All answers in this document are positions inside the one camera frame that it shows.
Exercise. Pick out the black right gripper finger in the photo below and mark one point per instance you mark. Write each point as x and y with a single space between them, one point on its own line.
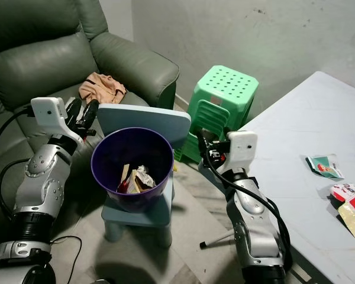
203 143
226 135

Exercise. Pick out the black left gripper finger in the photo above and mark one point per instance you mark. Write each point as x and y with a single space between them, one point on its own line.
74 111
91 113

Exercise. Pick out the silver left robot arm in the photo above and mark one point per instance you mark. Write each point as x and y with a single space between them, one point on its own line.
46 177

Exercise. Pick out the purple plastic rubbish bin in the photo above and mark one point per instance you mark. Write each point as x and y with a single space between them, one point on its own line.
105 171

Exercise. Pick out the crumpled wrappers in bin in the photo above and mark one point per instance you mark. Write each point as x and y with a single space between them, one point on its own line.
139 179

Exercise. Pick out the beige crumpled cloth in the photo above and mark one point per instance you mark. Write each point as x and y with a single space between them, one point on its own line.
103 87

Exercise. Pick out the green plastic stool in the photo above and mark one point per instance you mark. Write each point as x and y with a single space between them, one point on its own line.
225 86

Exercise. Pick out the light blue small chair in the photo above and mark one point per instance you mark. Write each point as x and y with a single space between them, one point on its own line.
142 118

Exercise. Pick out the green leather sofa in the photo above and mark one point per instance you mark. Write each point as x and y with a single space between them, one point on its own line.
35 59

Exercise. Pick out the white metal table leg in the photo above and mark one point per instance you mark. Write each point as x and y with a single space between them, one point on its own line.
216 239

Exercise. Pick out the teal snack packet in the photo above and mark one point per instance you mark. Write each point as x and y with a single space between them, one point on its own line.
324 167

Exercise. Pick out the red and cream snack packet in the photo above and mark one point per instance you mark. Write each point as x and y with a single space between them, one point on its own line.
352 207

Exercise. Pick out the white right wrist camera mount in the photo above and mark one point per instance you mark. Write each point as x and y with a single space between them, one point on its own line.
242 151

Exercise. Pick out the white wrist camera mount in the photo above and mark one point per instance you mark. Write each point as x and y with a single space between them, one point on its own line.
48 111
242 151

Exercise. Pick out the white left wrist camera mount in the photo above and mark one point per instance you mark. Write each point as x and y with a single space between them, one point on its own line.
48 111

